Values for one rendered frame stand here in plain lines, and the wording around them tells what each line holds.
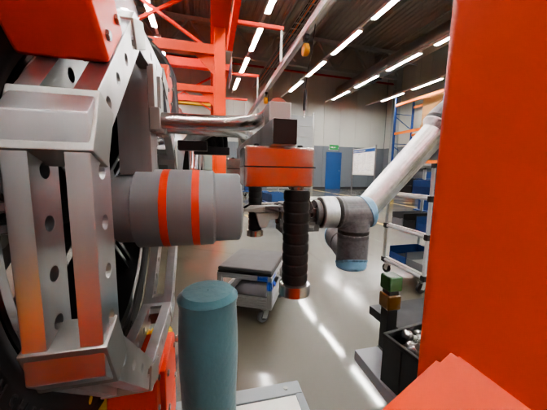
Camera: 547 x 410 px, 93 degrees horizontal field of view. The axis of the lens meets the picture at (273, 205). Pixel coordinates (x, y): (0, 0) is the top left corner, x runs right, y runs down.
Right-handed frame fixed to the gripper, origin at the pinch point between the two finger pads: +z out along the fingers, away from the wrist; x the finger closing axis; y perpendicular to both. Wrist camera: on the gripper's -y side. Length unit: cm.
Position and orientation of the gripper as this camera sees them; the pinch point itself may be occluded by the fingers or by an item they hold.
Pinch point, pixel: (247, 206)
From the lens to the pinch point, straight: 68.7
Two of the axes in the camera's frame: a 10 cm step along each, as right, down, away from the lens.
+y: -0.1, 9.9, 1.3
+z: -9.7, 0.2, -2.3
